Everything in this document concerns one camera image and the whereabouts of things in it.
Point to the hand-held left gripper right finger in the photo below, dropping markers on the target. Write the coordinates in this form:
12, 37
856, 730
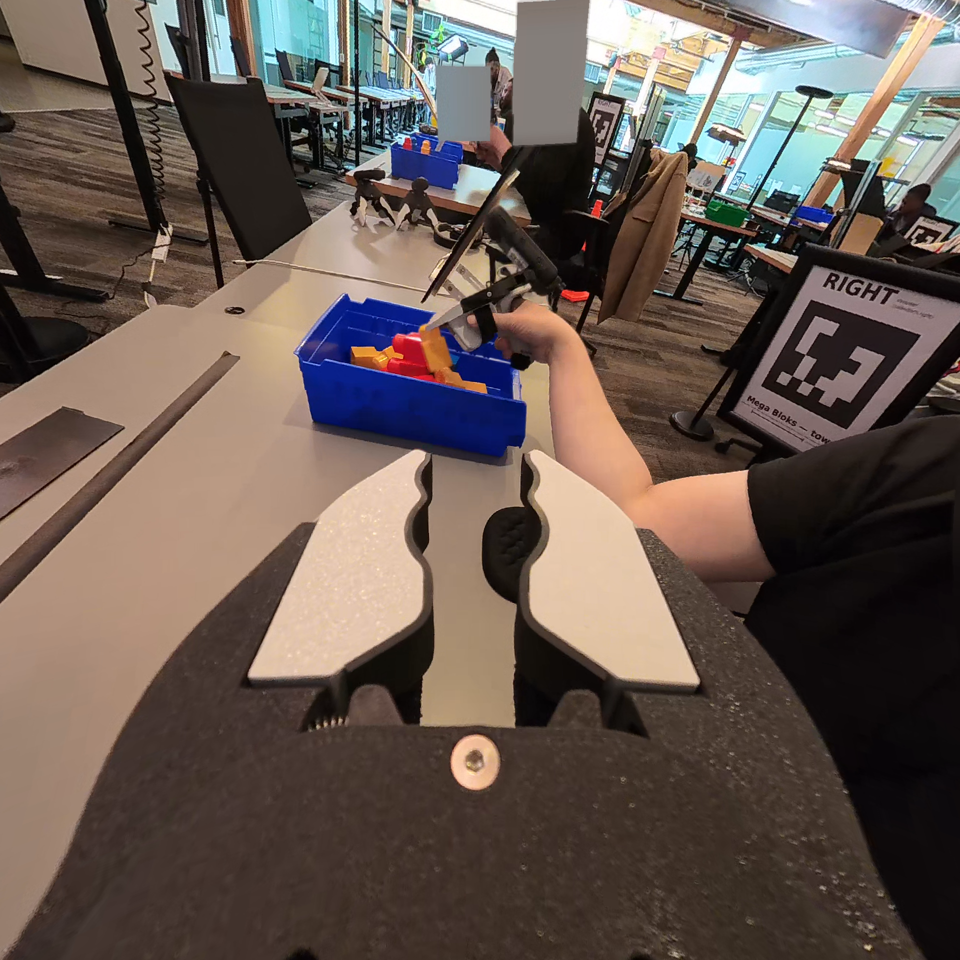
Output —
607, 600

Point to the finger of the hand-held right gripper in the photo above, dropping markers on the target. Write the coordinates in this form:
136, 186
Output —
450, 319

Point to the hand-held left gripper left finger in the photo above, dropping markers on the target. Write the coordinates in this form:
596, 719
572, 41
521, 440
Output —
337, 600

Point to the yellow mega block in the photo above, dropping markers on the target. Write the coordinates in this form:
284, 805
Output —
436, 346

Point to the pile of mega blocks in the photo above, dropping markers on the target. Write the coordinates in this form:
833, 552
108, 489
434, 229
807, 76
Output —
405, 360

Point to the blue plastic bin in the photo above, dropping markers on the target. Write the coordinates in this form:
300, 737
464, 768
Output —
814, 214
405, 420
424, 169

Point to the person's right forearm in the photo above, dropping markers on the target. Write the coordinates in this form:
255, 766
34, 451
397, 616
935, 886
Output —
600, 435

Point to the person's right hand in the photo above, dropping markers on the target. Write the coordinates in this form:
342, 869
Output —
540, 334

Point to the white board stand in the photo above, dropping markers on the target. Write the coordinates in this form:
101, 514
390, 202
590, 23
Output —
465, 279

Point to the black tilted board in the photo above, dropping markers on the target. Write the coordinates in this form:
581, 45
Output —
469, 240

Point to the black office chair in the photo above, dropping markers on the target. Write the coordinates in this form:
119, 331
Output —
585, 247

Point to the small red item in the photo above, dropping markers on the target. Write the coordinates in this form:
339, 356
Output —
577, 295

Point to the black mesh armrest pad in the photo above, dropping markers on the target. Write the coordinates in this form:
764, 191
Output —
506, 547

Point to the spare gripper with grey fingers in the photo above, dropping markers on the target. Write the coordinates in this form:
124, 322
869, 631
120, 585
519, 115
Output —
418, 202
371, 191

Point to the small framed marker sign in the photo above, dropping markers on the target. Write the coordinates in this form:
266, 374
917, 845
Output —
606, 127

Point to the black round-base floor stand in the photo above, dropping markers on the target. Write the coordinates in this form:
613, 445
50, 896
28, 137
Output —
690, 425

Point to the wooden work table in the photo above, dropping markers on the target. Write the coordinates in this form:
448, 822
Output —
720, 229

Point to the green plastic bin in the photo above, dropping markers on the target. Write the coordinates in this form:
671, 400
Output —
726, 214

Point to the black display panel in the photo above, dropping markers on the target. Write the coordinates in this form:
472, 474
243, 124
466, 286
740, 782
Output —
240, 165

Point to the white power adapter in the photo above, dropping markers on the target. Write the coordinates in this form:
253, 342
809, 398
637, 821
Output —
160, 244

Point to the black flat plate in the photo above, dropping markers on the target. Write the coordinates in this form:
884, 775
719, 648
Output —
45, 454

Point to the black floor lamp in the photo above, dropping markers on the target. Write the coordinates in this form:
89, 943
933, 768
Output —
814, 91

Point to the grey desk rail strip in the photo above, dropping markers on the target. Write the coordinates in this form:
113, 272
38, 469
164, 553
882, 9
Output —
112, 472

